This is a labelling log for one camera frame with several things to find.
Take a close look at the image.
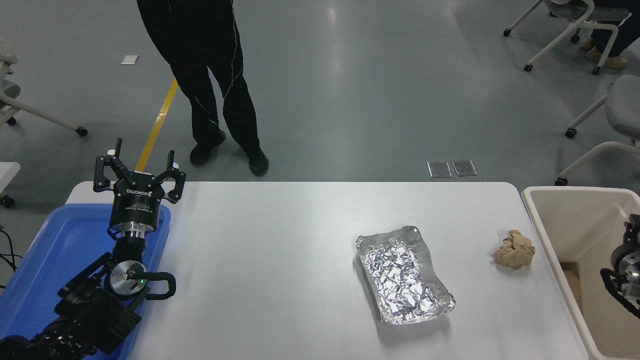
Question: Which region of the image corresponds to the blue plastic tray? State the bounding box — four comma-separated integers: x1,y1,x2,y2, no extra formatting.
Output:
0,203,172,360

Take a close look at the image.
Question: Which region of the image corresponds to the large pale bin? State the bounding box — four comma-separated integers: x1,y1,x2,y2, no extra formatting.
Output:
521,186,640,360

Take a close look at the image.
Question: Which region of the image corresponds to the crumpled tan paper ball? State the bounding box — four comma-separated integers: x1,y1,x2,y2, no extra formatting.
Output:
491,229,536,270

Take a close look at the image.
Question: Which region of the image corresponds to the white frame grey seat chair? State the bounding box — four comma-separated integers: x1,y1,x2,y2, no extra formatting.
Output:
503,0,632,76
554,75,640,187
0,37,89,137

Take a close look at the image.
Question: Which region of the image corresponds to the black cable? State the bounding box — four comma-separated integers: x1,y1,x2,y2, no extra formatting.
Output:
0,227,24,291

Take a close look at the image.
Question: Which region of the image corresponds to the standing person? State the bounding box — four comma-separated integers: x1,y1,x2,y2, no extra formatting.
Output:
136,0,270,177

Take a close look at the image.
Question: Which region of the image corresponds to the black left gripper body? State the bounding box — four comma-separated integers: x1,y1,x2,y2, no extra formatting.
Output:
109,171,166,231

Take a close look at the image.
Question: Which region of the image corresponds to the seated person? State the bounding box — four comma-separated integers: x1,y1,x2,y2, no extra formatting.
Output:
580,0,640,70

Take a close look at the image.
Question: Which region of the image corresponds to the foil tray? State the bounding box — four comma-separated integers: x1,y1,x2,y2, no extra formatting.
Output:
355,225,456,325

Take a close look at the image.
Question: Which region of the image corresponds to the white wheeled furniture piece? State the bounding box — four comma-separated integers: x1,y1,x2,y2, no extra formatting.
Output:
0,161,22,209

